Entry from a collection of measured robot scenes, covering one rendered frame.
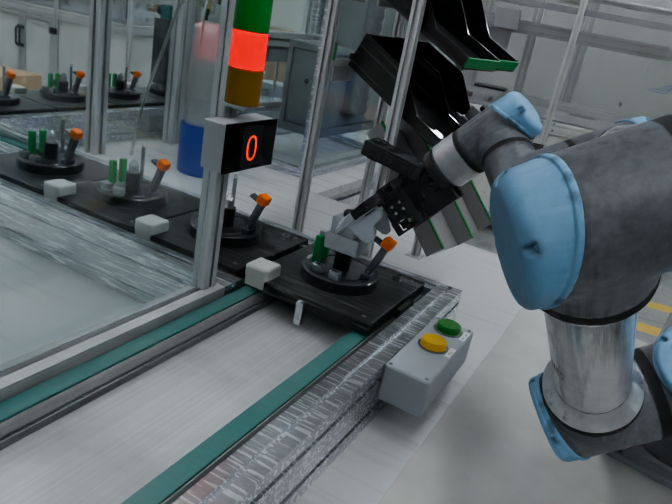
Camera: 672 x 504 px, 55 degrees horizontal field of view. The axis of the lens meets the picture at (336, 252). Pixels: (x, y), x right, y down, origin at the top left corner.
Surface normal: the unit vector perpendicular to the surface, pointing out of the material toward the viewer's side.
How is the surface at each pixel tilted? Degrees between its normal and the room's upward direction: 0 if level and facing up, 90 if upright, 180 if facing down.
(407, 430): 0
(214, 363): 0
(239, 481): 0
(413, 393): 90
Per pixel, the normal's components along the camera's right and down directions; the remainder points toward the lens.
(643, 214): -0.13, 0.17
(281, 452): 0.18, -0.92
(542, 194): -0.34, -0.42
